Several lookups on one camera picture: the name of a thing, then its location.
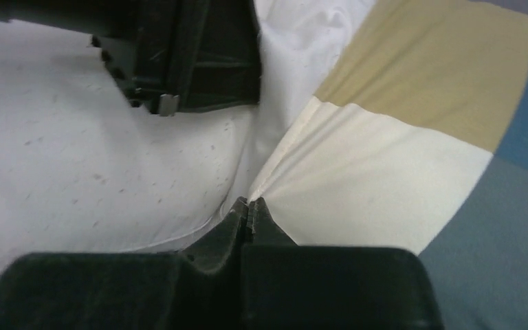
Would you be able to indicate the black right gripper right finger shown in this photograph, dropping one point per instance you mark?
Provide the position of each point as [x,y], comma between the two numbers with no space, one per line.
[290,286]

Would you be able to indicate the white pillow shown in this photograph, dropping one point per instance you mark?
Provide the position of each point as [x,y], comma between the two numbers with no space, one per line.
[82,171]

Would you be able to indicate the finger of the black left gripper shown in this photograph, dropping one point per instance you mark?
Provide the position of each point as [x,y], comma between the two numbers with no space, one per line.
[169,56]

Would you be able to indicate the blue beige white pillowcase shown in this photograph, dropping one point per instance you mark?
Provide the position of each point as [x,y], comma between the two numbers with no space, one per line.
[418,139]

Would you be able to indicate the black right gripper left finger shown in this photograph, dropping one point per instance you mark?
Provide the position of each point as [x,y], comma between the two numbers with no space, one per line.
[193,288]

